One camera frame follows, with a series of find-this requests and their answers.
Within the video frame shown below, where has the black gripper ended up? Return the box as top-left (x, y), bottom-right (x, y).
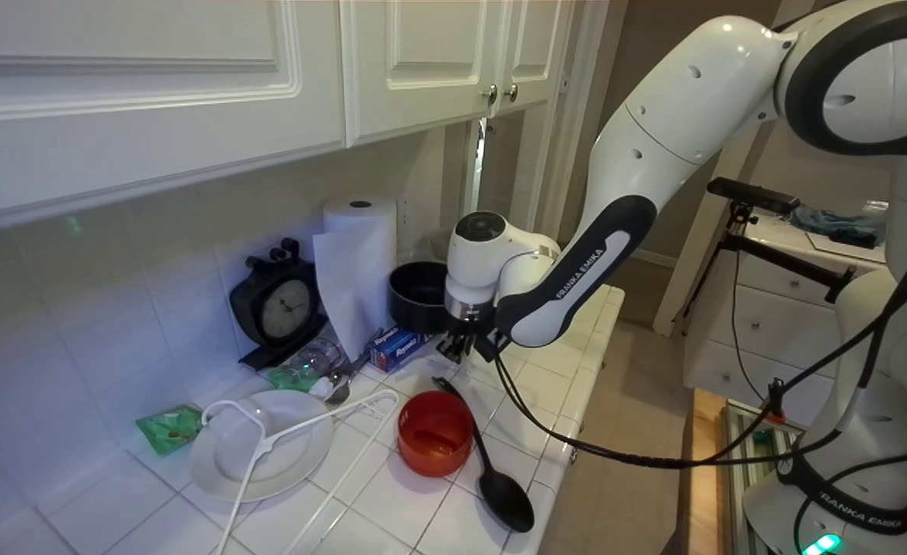
top-left (439, 313), bottom-right (510, 360)

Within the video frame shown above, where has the blue baking sheet box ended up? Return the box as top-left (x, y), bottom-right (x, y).
top-left (370, 327), bottom-right (424, 372)

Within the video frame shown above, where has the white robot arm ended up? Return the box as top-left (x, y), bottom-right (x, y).
top-left (443, 0), bottom-right (907, 555)

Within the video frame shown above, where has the white plastic clothes hanger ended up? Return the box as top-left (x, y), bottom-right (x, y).
top-left (198, 386), bottom-right (404, 555)

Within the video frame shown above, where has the orange plastic bowl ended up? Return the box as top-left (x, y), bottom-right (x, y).
top-left (399, 390), bottom-right (472, 479)

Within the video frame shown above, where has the metal spoon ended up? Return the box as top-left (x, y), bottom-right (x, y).
top-left (324, 380), bottom-right (348, 408)

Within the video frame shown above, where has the white paper towel roll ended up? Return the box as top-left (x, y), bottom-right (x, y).
top-left (313, 197), bottom-right (394, 360)

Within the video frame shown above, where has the green wrapped packet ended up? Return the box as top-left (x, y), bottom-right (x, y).
top-left (265, 363), bottom-right (320, 390)

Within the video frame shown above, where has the black plastic ladle spoon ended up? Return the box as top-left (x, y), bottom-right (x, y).
top-left (433, 372), bottom-right (537, 535)

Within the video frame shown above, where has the black kitchen scale clock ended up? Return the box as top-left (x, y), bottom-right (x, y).
top-left (230, 238), bottom-right (327, 370)

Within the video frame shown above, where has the white round plate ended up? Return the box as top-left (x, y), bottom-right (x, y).
top-left (189, 388), bottom-right (341, 507)

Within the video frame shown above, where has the white upper cabinet middle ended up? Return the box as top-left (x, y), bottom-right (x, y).
top-left (341, 0), bottom-right (500, 142)

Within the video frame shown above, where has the white drawer cabinet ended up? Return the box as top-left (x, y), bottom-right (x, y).
top-left (682, 217), bottom-right (885, 427)

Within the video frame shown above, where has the white upper cabinet right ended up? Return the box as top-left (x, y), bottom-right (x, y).
top-left (500, 0), bottom-right (566, 107)

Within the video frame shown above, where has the green sponge packet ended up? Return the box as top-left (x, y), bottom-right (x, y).
top-left (140, 403), bottom-right (201, 457)

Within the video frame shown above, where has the blue cloth on counter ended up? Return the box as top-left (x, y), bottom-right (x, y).
top-left (790, 206), bottom-right (883, 246)

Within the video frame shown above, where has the white upper cabinet left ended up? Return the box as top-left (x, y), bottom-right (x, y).
top-left (0, 0), bottom-right (345, 229)

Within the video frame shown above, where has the black saucepan with handle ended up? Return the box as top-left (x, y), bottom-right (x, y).
top-left (388, 262), bottom-right (449, 332)

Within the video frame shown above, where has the black camera on stand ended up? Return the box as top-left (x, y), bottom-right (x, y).
top-left (706, 176), bottom-right (855, 301)

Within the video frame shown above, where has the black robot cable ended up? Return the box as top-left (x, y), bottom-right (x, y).
top-left (491, 229), bottom-right (907, 555)

